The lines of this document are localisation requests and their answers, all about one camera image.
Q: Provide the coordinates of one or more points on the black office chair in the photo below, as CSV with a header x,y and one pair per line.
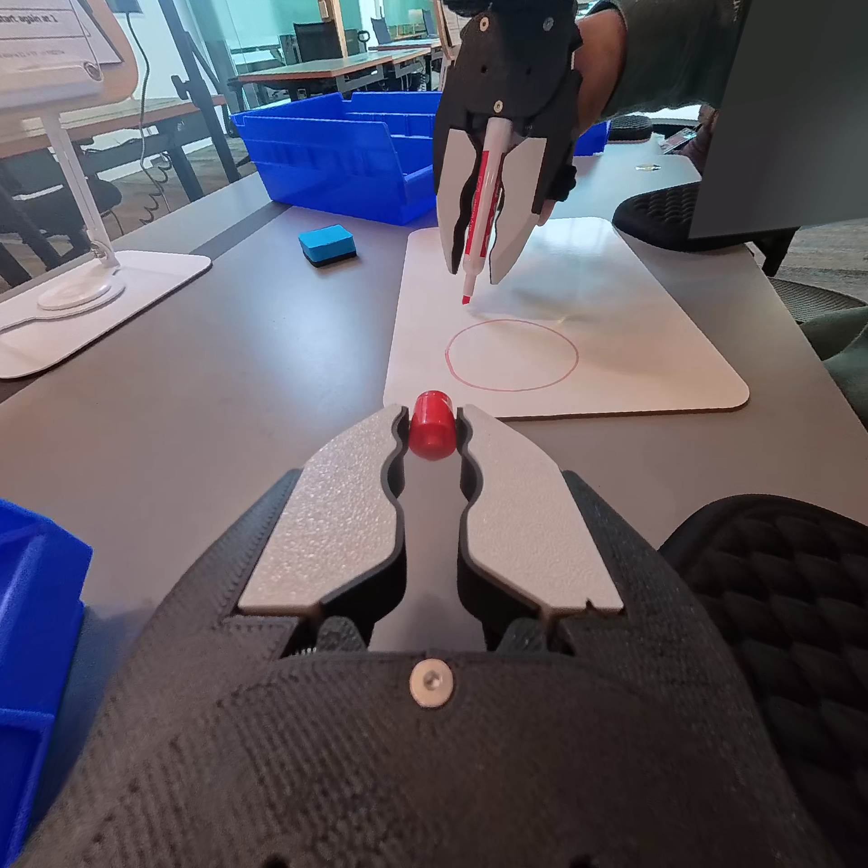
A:
x,y
48,204

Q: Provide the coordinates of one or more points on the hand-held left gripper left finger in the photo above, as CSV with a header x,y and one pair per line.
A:
x,y
326,536

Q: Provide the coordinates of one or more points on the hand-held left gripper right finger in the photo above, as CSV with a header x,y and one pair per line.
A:
x,y
543,536

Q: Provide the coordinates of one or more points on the person's green sweatshirt torso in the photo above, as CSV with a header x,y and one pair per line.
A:
x,y
844,360

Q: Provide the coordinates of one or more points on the red marker cap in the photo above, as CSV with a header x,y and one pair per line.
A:
x,y
434,425

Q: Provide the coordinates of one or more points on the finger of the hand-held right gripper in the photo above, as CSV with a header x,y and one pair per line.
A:
x,y
522,204
457,197

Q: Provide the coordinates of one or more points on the small black object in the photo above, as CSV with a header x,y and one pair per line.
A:
x,y
631,129

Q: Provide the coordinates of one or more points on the white paper sign board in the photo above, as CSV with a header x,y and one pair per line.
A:
x,y
54,48

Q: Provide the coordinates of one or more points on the blue open-front storage bin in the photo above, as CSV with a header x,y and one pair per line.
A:
x,y
34,665

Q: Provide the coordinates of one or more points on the black metal table leg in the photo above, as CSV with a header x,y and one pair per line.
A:
x,y
197,82

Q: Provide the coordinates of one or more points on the black mesh chair armrest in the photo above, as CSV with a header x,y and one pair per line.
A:
x,y
665,217
787,638

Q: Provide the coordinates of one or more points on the wooden desk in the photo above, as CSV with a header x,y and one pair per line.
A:
x,y
332,71

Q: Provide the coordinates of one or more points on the blue whiteboard eraser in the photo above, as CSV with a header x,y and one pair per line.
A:
x,y
327,244

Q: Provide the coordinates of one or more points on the red whiteboard marker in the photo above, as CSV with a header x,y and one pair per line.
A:
x,y
482,204

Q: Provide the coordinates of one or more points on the small blue storage bin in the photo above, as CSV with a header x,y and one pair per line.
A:
x,y
593,139

